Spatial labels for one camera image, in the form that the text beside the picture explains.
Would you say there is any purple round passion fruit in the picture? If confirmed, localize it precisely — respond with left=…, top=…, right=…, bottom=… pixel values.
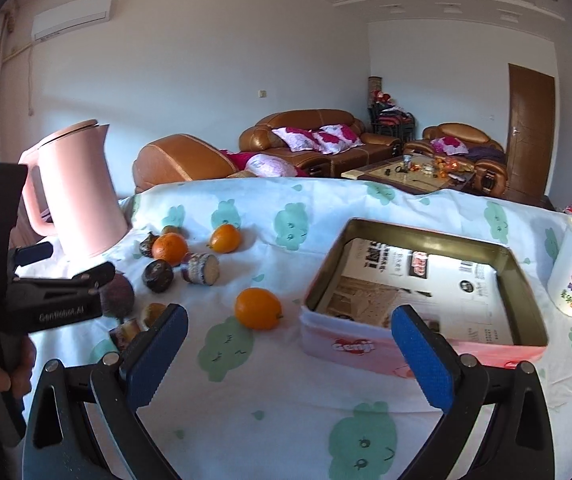
left=100, top=273, right=135, bottom=321

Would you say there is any dark round mangosteen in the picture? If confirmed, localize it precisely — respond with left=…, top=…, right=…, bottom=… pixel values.
left=142, top=259, right=174, bottom=294

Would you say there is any cut sugarcane piece patterned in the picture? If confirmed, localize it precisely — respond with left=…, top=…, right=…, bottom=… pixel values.
left=180, top=252, right=220, bottom=286

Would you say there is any orange kumquat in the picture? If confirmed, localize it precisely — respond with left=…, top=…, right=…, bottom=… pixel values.
left=209, top=223, right=242, bottom=254
left=235, top=287, right=283, bottom=330

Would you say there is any cut purple sugarcane chunk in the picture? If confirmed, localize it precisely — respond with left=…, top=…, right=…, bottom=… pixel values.
left=108, top=318, right=141, bottom=352

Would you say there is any small brown kiwi fruit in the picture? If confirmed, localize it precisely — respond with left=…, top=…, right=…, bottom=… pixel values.
left=140, top=302, right=167, bottom=330

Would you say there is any newspaper lining in tin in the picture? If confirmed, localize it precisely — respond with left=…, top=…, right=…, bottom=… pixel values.
left=318, top=238, right=514, bottom=346

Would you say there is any pink electric kettle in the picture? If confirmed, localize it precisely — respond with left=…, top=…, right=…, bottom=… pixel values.
left=19, top=119, right=129, bottom=260

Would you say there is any white cloud print tablecloth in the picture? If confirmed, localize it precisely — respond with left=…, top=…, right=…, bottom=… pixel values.
left=10, top=174, right=572, bottom=480

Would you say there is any pink metal tin box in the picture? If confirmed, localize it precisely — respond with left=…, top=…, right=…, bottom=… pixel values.
left=300, top=218, right=548, bottom=377

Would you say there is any dark dried mangosteen far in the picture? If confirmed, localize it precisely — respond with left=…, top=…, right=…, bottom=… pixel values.
left=138, top=232, right=158, bottom=258

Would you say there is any large orange tangerine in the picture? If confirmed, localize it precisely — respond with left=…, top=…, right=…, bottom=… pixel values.
left=152, top=232, right=188, bottom=266

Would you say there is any small brown fruit far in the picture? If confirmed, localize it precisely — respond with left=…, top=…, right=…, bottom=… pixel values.
left=161, top=226, right=182, bottom=235

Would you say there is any brown leather armchair near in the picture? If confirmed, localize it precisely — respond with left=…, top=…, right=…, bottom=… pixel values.
left=132, top=134, right=237, bottom=193

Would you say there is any brown leather armchair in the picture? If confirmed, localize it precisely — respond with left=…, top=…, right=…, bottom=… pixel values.
left=132, top=134, right=237, bottom=193
left=403, top=122, right=508, bottom=197

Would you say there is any wooden coffee table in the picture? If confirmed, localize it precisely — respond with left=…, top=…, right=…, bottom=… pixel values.
left=341, top=154, right=475, bottom=195

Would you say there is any pink pillow on far armchair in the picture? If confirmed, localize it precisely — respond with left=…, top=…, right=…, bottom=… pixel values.
left=430, top=136, right=468, bottom=156

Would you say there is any brown leather armchair far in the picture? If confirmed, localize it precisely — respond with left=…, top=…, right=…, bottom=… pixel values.
left=403, top=122, right=508, bottom=197

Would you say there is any brown leather three-seat sofa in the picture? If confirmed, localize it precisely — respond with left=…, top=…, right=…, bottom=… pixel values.
left=238, top=108, right=402, bottom=178

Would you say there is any light pink cushion near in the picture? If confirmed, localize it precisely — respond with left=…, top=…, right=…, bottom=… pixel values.
left=245, top=154, right=299, bottom=178

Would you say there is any pink floral pillow right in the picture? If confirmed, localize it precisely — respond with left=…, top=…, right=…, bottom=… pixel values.
left=312, top=125, right=363, bottom=155

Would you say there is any pink floral pillow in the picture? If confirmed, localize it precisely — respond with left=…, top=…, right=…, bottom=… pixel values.
left=272, top=127, right=323, bottom=153
left=312, top=125, right=363, bottom=155

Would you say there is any black chair with clothes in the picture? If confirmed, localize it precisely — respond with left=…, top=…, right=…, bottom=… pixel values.
left=368, top=90, right=416, bottom=143

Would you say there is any pink floral pillow left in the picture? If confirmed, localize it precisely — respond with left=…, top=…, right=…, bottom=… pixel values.
left=272, top=127, right=323, bottom=153

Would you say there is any brown wooden door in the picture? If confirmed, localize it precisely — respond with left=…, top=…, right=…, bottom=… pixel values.
left=506, top=64, right=556, bottom=205

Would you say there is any white wall air conditioner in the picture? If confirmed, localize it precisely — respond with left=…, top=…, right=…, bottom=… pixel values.
left=31, top=0, right=112, bottom=42

